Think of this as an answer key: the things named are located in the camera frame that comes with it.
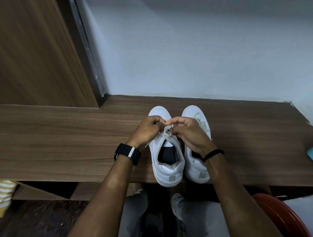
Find person's right hand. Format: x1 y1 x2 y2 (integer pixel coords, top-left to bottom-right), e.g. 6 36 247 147
163 116 217 159

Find person's left hand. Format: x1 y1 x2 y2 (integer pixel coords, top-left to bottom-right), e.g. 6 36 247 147
127 116 167 149

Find white shoelace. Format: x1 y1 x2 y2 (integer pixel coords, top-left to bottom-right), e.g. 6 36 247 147
145 123 175 148

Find person's right forearm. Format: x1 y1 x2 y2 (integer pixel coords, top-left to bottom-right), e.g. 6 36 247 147
204 153 284 237

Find person's left forearm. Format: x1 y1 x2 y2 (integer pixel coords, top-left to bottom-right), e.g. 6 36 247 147
68 156 140 237

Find black wrist watch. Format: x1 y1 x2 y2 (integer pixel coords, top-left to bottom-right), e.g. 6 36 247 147
114 143 142 166

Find black wrist band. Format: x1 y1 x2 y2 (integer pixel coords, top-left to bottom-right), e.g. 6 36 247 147
191 149 224 163

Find white sneaker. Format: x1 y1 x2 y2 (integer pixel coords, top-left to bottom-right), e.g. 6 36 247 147
147 106 186 187
181 105 212 184

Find person's grey trousers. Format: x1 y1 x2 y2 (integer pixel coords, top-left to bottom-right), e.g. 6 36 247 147
118 189 231 237

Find red plastic stool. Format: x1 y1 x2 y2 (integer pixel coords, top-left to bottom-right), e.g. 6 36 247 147
253 193 311 237

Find yellow white striped cloth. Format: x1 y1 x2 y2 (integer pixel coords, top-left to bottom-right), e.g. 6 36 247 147
0 180 18 218

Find grey metal frame strip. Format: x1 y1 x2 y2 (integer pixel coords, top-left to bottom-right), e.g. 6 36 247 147
68 0 106 97

